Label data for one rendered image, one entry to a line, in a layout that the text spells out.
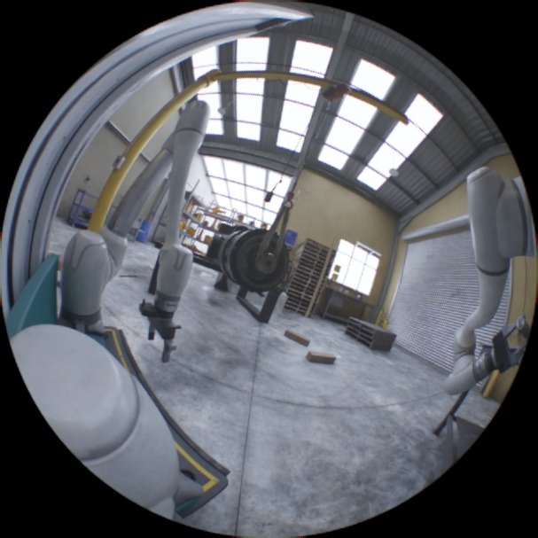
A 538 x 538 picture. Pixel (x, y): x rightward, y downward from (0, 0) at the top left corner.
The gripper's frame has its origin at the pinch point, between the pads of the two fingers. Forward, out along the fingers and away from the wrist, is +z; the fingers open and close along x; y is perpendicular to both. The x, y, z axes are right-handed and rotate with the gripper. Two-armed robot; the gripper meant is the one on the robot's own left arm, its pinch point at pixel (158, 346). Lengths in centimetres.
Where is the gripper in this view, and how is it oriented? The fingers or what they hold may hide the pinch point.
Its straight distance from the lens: 67.2
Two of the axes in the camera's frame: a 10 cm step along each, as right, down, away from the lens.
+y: 4.3, 1.9, 8.8
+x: -8.3, -3.1, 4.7
